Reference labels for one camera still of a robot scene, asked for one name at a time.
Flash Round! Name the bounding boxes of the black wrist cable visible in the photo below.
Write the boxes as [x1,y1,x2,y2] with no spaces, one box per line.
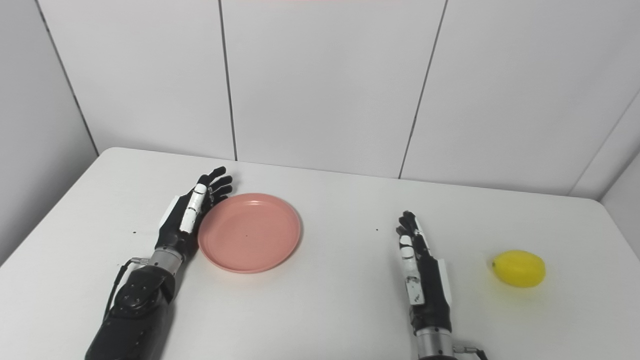
[452,343,488,360]
[102,257,151,321]

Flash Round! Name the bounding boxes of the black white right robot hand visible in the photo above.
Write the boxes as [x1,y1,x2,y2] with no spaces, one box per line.
[396,210,453,335]

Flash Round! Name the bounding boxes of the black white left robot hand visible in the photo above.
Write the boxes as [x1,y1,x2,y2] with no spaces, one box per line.
[155,166,234,257]

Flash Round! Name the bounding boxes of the pink round plate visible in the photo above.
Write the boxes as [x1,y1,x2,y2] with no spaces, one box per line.
[198,193,302,274]

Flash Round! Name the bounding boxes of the yellow lemon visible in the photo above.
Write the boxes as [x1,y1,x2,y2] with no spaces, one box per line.
[491,250,547,288]

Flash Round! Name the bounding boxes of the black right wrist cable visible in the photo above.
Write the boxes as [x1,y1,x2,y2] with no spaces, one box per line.
[452,343,488,360]

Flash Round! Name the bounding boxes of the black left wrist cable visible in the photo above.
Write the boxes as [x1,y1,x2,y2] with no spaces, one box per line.
[102,257,151,321]

